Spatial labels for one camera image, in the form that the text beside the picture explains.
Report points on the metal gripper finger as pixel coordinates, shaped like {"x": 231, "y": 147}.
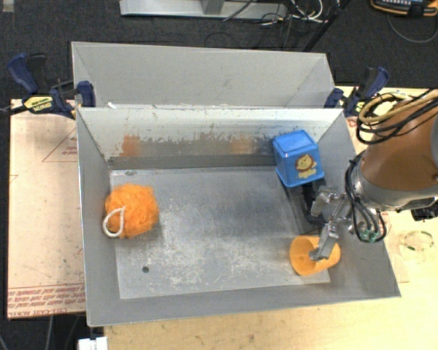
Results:
{"x": 323, "y": 197}
{"x": 327, "y": 239}

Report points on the orange plastic cup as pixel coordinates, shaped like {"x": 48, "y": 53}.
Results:
{"x": 301, "y": 255}

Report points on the blue box with lion print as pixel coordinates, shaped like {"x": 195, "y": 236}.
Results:
{"x": 295, "y": 159}

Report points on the clear glass dish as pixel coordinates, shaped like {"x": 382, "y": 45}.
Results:
{"x": 419, "y": 241}

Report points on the grey metal bin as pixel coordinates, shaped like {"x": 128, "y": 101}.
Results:
{"x": 211, "y": 224}

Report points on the orange mesh bath sponge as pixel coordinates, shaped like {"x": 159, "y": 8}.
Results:
{"x": 133, "y": 210}

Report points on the brown cardboard board red print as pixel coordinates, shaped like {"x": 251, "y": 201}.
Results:
{"x": 44, "y": 213}

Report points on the black cylinder on white bracket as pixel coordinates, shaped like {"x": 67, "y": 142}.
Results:
{"x": 425, "y": 210}

